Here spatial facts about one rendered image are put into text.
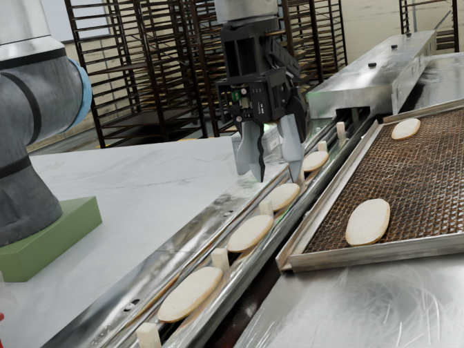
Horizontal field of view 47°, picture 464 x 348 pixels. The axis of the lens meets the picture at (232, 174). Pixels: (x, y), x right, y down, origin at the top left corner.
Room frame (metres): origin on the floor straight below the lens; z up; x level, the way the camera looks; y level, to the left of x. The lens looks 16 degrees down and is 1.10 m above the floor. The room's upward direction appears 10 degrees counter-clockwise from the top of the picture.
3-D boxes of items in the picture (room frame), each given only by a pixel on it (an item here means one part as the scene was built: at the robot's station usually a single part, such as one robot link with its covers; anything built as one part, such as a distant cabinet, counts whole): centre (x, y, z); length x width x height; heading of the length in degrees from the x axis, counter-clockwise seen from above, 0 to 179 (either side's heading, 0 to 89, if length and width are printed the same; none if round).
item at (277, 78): (0.67, -0.05, 1.03); 0.09 x 0.08 x 0.12; 153
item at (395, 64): (1.65, -0.55, 0.89); 1.25 x 0.18 x 0.09; 153
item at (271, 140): (0.96, -0.06, 0.84); 0.08 x 0.08 x 0.11; 63
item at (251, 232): (0.59, -0.01, 0.86); 0.10 x 0.04 x 0.01; 153
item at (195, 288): (0.46, 0.06, 0.86); 0.10 x 0.04 x 0.01; 152
